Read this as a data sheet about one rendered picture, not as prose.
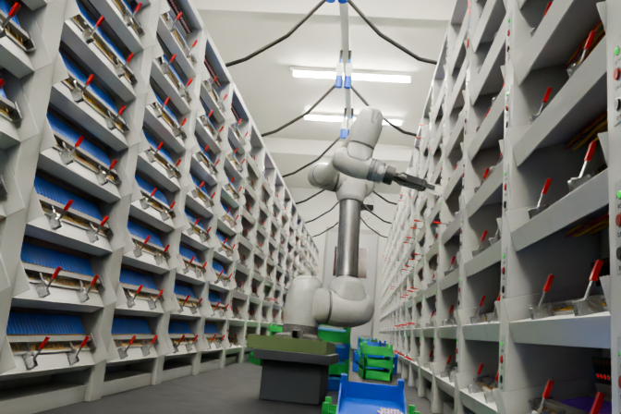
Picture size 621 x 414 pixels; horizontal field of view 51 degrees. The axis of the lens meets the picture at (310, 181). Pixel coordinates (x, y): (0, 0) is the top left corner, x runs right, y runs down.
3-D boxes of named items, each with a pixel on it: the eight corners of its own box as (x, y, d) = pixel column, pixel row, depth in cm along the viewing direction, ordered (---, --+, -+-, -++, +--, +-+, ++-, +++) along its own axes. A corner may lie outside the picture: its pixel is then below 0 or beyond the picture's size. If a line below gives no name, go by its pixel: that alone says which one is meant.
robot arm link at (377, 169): (366, 176, 249) (381, 181, 248) (373, 155, 251) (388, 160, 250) (366, 182, 258) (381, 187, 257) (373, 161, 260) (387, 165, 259)
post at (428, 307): (419, 396, 340) (434, 73, 380) (417, 395, 350) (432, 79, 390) (457, 400, 339) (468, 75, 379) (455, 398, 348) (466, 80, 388)
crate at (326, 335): (292, 338, 335) (293, 322, 337) (290, 337, 355) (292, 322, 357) (349, 344, 337) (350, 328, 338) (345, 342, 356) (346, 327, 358)
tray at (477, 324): (504, 342, 152) (490, 283, 156) (464, 339, 211) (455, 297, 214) (590, 326, 152) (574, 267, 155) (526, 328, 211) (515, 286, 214)
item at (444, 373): (457, 401, 216) (448, 359, 219) (437, 386, 275) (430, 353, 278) (518, 390, 215) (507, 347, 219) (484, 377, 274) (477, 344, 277)
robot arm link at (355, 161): (365, 178, 248) (376, 147, 250) (327, 166, 251) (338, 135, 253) (366, 184, 259) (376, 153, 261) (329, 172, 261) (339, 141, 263)
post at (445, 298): (432, 412, 272) (450, 17, 312) (431, 410, 282) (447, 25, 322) (481, 418, 271) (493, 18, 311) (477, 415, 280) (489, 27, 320)
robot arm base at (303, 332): (272, 335, 270) (273, 322, 272) (282, 338, 291) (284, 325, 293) (315, 340, 267) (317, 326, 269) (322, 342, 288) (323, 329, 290)
